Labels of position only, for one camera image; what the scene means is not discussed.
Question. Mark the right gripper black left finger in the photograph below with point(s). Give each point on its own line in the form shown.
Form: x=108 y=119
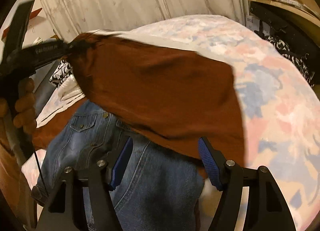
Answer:
x=89 y=188

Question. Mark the rust brown cloth white trim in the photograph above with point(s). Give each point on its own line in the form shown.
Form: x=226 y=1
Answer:
x=162 y=90

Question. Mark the person's left hand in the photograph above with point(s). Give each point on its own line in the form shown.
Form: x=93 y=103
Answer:
x=26 y=116

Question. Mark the black white patterned garment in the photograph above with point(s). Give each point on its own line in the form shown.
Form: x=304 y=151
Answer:
x=61 y=73

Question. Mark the cream satin folded garment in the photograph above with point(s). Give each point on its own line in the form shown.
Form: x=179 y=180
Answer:
x=67 y=94

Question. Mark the blue denim jacket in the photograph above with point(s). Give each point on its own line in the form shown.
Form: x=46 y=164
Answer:
x=160 y=188

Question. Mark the pastel floral bed cover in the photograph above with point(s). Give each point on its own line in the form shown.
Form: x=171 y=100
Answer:
x=279 y=109

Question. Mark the black white patterned fabric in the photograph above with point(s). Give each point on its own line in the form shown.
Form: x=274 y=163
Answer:
x=297 y=60

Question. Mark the white label box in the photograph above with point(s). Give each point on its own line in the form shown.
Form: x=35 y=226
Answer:
x=252 y=23

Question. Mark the wooden desk shelf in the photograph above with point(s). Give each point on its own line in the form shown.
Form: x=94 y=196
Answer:
x=296 y=13

